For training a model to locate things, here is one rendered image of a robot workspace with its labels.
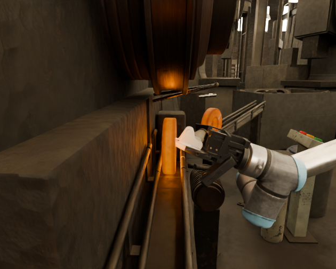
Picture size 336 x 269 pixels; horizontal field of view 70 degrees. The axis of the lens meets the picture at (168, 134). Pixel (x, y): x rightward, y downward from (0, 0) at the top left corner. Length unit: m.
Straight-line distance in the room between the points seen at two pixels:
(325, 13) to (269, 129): 2.00
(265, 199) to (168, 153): 0.30
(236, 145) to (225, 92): 2.60
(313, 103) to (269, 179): 2.45
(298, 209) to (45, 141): 1.49
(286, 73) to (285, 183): 3.85
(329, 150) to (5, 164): 0.86
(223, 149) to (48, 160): 0.52
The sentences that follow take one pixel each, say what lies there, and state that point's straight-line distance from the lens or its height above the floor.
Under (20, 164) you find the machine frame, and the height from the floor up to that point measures 0.87.
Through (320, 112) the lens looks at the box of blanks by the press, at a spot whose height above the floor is 0.52.
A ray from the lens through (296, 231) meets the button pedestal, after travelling 1.67.
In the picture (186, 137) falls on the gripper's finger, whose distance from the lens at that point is 0.63.
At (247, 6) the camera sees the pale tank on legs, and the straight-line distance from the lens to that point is 9.60.
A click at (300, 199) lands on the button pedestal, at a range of 1.57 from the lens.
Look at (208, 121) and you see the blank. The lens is 1.05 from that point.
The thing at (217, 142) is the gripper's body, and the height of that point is 0.76.
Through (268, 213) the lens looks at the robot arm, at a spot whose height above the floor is 0.56.
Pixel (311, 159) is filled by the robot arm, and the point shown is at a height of 0.67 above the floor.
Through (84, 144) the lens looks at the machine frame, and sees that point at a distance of 0.21.
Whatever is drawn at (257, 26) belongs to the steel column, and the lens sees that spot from 9.66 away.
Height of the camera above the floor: 0.93
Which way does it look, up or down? 14 degrees down
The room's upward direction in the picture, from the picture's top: straight up
